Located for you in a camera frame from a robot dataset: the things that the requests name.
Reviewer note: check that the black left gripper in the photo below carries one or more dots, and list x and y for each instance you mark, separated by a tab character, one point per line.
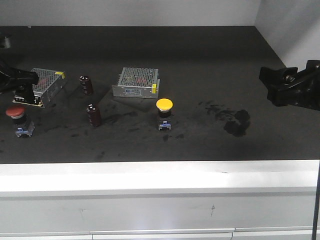
25	79

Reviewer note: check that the left mesh power supply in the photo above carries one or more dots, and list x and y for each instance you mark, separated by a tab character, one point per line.
49	84

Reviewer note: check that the mesh power supply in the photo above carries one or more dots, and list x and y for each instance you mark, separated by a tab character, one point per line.
137	82
49	84

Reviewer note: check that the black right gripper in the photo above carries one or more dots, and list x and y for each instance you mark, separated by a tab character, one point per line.
304	86

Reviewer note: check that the yellow mushroom push button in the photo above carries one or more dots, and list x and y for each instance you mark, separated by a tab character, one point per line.
164	106

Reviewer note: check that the front brown capacitor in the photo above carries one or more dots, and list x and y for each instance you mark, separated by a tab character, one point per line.
94	115

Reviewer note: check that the white cabinet drawer front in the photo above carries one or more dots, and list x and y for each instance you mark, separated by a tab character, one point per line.
238	214

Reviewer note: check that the red mushroom push button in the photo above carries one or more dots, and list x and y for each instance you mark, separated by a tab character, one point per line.
23	126

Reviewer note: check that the rear brown capacitor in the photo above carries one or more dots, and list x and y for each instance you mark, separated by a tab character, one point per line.
86	85

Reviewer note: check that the right mesh power supply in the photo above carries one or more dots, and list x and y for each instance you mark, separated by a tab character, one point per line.
137	82

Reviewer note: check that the brown capacitor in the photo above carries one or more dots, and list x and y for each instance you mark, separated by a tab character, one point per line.
86	85
94	115

